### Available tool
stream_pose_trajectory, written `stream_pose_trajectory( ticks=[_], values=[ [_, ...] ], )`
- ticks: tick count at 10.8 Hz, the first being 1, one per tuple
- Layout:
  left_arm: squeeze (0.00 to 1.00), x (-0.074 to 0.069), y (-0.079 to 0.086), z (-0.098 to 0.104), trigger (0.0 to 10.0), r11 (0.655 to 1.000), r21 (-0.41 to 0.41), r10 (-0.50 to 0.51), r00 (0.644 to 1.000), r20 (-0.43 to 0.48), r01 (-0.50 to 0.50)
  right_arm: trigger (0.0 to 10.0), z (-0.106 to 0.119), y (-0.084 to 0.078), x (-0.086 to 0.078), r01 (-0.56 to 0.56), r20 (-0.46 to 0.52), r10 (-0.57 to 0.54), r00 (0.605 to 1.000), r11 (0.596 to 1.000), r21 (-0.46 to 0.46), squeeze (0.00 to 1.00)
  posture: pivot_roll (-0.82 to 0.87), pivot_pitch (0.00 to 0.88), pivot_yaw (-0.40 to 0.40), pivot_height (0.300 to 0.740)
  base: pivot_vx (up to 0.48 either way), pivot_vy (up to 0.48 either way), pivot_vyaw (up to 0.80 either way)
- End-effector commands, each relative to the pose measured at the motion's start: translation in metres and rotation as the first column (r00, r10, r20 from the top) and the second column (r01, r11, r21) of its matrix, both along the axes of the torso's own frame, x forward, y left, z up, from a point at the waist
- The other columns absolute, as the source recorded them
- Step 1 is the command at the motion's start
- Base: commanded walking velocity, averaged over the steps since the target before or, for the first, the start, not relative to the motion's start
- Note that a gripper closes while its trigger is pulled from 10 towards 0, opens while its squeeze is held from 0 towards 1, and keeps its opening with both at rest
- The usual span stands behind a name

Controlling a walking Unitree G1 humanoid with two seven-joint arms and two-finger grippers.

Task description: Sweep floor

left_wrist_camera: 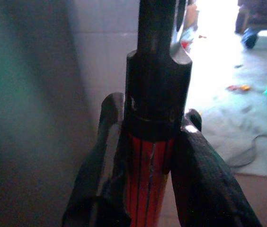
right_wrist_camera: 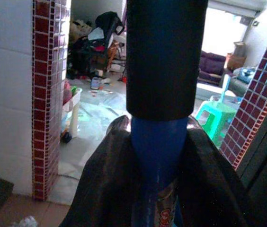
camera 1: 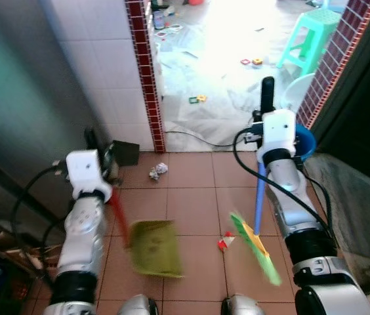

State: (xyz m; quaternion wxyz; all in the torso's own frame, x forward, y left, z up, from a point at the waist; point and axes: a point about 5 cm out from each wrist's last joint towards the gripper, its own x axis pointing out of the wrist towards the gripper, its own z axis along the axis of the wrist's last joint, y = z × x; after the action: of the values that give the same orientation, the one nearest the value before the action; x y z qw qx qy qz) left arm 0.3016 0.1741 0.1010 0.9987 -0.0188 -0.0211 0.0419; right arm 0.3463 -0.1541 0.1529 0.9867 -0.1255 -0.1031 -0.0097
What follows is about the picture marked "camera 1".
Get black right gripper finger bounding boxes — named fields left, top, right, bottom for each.
left=260, top=77, right=276, bottom=114

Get green dustpan with red handle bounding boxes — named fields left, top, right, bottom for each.
left=108, top=189, right=183, bottom=278

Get green broom with blue handle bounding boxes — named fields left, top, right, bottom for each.
left=229, top=161, right=283, bottom=287

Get dark flat dustpan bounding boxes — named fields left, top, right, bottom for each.
left=114, top=140, right=142, bottom=167

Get red and yellow toy pieces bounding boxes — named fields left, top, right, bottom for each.
left=240, top=57, right=265, bottom=67

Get crumpled white paper ball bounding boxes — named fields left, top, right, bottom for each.
left=148, top=162, right=170, bottom=182

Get blue plastic bucket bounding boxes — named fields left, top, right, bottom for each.
left=295, top=125, right=318, bottom=162

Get green plastic stool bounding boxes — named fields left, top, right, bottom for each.
left=276, top=8, right=342, bottom=77

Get red and white paper scrap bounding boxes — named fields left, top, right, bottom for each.
left=216, top=231, right=237, bottom=252

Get silver left robot knee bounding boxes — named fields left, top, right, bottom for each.
left=117, top=294, right=160, bottom=315

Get silver robot knee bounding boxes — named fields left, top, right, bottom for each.
left=117, top=294, right=160, bottom=315
left=220, top=294, right=267, bottom=315

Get silver right robot knee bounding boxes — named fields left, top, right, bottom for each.
left=220, top=294, right=267, bottom=315

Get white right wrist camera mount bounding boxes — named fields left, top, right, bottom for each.
left=258, top=110, right=298, bottom=165

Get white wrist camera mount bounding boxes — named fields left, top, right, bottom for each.
left=258, top=110, right=298, bottom=165
left=65, top=150, right=113, bottom=201

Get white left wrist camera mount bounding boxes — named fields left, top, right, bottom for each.
left=65, top=150, right=113, bottom=201

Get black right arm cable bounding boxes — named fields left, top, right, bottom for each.
left=232, top=127, right=334, bottom=238

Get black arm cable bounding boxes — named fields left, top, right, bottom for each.
left=232, top=127, right=334, bottom=238
left=10, top=163, right=68, bottom=264

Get black floor cable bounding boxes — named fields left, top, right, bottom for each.
left=165, top=130, right=236, bottom=148

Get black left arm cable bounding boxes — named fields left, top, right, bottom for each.
left=10, top=163, right=68, bottom=264

